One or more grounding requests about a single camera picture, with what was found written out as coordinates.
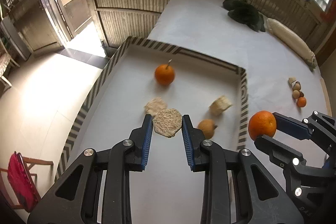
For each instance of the green leafy vegetable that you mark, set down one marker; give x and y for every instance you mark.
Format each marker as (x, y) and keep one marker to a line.
(243, 13)

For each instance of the white daikon radish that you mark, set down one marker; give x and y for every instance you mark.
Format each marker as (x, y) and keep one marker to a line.
(293, 41)

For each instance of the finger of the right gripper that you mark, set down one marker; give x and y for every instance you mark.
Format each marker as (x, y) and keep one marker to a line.
(319, 128)
(279, 154)

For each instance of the brown longan front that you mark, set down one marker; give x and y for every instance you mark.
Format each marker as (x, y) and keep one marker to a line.
(296, 94)

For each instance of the white stool with cushion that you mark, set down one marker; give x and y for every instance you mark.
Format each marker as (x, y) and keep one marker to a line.
(6, 60)

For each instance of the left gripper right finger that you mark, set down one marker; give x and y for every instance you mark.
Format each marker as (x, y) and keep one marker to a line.
(237, 187)

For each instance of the large corn cob piece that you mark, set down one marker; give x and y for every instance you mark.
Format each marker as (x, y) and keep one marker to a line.
(167, 122)

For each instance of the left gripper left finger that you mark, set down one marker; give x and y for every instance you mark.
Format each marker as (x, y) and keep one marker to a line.
(96, 184)

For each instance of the orange tangerine with stem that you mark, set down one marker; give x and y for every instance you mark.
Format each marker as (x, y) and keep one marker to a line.
(165, 74)

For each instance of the corn cob piece back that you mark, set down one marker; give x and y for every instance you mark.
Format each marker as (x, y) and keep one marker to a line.
(291, 81)

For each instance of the large brown longan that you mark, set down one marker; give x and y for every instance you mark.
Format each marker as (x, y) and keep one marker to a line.
(208, 127)

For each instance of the red cloth wooden chair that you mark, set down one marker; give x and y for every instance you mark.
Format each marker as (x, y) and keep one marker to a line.
(21, 181)

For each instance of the brown longan back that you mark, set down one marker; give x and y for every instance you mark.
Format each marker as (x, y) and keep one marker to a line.
(297, 86)

